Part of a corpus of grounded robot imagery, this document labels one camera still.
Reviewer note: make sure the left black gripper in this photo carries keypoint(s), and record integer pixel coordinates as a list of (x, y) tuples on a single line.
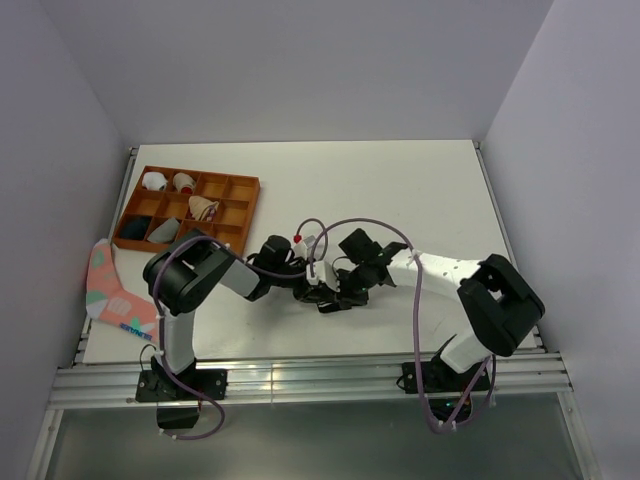
[(308, 292)]

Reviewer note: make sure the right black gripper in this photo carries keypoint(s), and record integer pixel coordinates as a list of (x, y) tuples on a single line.
[(345, 296)]

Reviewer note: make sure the tan maroon purple striped sock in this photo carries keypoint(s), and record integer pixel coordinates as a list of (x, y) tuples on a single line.
[(202, 209)]

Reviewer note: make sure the orange compartment tray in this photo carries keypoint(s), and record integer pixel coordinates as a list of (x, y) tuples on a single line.
[(167, 203)]

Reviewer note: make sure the black sock white stripes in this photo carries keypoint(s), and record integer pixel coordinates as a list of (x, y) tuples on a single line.
[(333, 306)]

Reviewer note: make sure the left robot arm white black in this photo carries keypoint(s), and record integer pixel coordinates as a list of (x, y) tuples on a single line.
[(180, 279)]

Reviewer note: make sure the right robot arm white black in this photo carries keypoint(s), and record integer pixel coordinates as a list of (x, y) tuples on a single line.
[(500, 306)]

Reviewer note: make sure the grey rolled sock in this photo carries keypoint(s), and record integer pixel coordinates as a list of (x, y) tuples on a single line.
[(166, 232)]

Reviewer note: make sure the beige red rolled sock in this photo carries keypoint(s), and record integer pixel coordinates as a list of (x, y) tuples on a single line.
[(184, 183)]

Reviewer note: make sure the dark teal rolled sock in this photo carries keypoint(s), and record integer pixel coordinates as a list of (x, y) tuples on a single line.
[(136, 228)]

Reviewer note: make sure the white rolled sock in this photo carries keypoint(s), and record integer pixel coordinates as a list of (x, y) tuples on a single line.
[(154, 181)]

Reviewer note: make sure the pink patterned sock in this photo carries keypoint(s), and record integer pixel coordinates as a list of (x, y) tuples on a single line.
[(106, 300)]

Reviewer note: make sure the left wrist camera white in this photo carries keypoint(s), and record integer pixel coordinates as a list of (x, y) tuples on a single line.
[(302, 245)]

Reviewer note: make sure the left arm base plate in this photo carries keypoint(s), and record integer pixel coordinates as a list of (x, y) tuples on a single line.
[(177, 408)]

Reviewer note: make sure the aluminium front rail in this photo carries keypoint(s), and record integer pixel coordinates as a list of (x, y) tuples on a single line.
[(338, 379)]

